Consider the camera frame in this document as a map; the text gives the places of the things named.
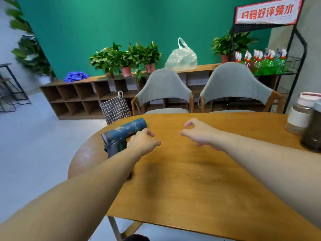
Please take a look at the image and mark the person's left hand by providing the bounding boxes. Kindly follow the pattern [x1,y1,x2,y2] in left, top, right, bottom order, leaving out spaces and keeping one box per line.
[127,128,162,162]

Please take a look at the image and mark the glass jar with white lid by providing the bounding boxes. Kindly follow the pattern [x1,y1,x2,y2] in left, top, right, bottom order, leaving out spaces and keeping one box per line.
[285,92,321,135]

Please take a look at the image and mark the tall black metal display rack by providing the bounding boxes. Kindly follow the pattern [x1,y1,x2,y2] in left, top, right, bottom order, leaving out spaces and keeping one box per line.
[231,0,308,114]

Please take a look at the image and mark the green potted plant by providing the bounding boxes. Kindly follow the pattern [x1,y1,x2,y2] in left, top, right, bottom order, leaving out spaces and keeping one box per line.
[117,43,137,77]
[89,46,121,78]
[133,41,162,81]
[211,29,259,64]

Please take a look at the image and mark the red and white sign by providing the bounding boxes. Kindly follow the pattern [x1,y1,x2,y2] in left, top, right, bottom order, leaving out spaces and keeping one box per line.
[234,0,304,25]

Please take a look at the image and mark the grey chair with wooden legs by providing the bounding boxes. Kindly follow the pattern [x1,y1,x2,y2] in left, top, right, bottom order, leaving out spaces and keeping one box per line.
[199,62,285,114]
[131,68,195,116]

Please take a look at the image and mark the black grid pattern tote bag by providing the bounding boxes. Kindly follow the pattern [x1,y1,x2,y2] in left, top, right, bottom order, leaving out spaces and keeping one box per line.
[99,91,132,125]

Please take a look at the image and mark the large plant in white pot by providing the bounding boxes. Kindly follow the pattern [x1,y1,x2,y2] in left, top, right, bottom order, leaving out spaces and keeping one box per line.
[2,0,56,85]

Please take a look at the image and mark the person's right hand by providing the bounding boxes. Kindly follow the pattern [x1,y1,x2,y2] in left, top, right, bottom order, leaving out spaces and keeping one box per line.
[180,118,224,151]

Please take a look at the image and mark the long wooden cubby shelf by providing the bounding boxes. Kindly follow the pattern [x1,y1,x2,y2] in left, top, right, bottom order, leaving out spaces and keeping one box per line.
[40,63,284,120]

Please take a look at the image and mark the row of green spray bottles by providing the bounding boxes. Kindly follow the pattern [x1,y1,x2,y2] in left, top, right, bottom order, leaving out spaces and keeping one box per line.
[235,48,288,75]

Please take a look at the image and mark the blue crumpled cloth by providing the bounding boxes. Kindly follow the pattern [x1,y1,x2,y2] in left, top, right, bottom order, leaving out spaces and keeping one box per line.
[63,71,89,83]

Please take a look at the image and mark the low black wire rack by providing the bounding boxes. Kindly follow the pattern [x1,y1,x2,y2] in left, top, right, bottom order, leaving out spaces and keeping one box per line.
[0,63,32,113]

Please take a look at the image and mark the dark glass jar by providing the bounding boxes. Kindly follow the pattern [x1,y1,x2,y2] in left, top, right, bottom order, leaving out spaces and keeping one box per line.
[300,98,321,153]

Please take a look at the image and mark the person's right forearm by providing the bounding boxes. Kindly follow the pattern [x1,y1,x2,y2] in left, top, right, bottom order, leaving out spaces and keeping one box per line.
[219,132,321,230]

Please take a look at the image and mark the person's left forearm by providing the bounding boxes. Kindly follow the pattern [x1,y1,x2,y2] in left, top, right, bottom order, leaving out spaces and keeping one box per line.
[0,145,141,241]

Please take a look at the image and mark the wooden table legs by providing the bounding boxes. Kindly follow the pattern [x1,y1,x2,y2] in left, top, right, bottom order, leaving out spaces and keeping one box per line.
[107,215,144,241]

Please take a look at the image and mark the translucent plastic bag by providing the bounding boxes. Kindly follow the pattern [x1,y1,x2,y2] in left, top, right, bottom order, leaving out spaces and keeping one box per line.
[165,37,198,72]

